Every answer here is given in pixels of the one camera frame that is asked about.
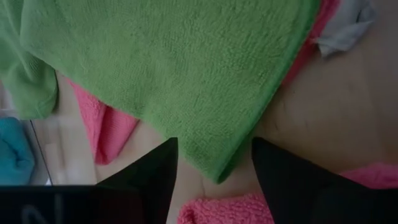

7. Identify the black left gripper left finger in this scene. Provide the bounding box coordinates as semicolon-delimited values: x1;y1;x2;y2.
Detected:
0;137;179;224

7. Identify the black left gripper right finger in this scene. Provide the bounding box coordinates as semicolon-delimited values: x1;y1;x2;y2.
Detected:
251;136;398;224

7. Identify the pink microfiber towel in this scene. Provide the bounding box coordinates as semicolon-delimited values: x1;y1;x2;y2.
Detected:
67;0;377;166
177;161;398;224

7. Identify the blue microfiber towel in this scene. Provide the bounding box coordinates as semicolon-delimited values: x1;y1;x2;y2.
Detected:
0;116;35;186

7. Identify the green microfiber towel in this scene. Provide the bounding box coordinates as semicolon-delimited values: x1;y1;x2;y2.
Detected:
0;0;321;184

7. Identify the clear plastic bin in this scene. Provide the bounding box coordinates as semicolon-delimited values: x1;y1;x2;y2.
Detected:
0;80;53;187

